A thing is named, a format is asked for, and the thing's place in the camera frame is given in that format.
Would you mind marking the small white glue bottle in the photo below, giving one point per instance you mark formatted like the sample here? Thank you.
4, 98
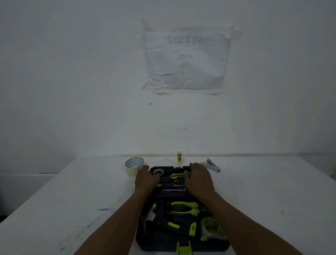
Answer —
179, 156

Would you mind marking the green tool case latch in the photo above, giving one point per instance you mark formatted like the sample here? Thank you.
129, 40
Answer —
184, 249

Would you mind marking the person's right forearm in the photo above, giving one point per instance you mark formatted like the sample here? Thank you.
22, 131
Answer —
241, 226

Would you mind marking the black plastic tool case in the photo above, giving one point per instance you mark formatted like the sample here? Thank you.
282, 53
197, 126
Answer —
162, 241

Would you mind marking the white paper sign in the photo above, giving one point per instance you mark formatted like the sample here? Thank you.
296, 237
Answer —
186, 60

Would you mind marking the person's left forearm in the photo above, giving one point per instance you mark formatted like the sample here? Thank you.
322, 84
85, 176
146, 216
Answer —
118, 226

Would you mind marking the clear packing tape roll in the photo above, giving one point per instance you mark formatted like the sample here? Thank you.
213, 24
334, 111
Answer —
133, 165

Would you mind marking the green black screwdriver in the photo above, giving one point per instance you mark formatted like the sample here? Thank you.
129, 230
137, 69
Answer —
177, 174

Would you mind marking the person's right hand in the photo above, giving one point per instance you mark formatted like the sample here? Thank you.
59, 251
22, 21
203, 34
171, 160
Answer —
200, 184

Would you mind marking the person's right thumb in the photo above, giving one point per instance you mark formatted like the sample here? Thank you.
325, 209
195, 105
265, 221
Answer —
187, 177

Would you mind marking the black long shaft screwdriver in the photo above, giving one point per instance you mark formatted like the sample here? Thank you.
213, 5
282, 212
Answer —
170, 186

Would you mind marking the person's left hand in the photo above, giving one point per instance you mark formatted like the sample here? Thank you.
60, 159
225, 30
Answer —
145, 181

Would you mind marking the person's left thumb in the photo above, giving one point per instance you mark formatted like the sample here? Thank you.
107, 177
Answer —
156, 178

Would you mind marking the green tape measure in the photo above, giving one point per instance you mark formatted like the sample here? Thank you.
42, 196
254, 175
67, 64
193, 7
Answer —
211, 227

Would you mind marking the steel claw hammer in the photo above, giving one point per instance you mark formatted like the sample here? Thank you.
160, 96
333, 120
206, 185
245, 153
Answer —
149, 218

